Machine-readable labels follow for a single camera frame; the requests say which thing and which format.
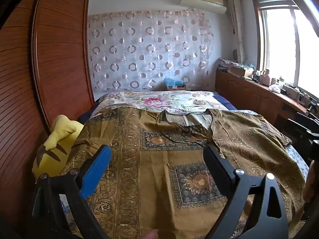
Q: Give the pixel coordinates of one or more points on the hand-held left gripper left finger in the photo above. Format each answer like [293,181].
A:
[96,176]

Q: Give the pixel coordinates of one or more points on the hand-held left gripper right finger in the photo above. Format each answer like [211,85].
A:
[216,171]

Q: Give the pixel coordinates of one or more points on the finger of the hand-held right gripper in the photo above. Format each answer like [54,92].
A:
[299,125]
[302,115]

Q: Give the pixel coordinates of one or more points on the brown patterned shirt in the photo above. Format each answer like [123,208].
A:
[154,174]

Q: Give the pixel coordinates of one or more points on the person's left hand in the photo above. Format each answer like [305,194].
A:
[150,235]

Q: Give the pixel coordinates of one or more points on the white plastic bag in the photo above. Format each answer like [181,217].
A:
[275,88]

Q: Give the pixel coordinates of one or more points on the yellow plush toy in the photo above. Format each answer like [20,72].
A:
[56,144]

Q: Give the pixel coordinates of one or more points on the pink figurine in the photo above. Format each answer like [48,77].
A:
[265,77]

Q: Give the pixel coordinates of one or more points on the wooden window cabinet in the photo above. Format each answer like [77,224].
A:
[249,97]

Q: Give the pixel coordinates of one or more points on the dark blue blanket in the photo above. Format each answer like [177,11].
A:
[225,102]

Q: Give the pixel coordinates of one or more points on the window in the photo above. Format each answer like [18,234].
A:
[281,47]

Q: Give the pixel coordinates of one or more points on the tan cardboard box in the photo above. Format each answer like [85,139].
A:
[239,71]

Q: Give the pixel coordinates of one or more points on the floral quilt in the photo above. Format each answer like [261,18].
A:
[162,100]

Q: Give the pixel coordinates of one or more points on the small cardboard box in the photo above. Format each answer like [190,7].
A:
[178,87]

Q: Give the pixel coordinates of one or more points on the blue plastic bag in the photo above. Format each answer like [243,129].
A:
[172,81]

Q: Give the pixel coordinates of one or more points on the pale window curtain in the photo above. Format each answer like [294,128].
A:
[235,25]

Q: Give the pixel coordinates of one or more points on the wooden wardrobe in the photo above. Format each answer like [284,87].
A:
[49,67]

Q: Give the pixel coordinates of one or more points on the circle patterned sheer curtain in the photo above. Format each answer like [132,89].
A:
[149,49]

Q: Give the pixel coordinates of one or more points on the dark oval wall fixture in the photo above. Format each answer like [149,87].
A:
[235,54]

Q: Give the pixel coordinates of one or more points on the wall air conditioner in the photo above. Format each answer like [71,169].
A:
[203,1]

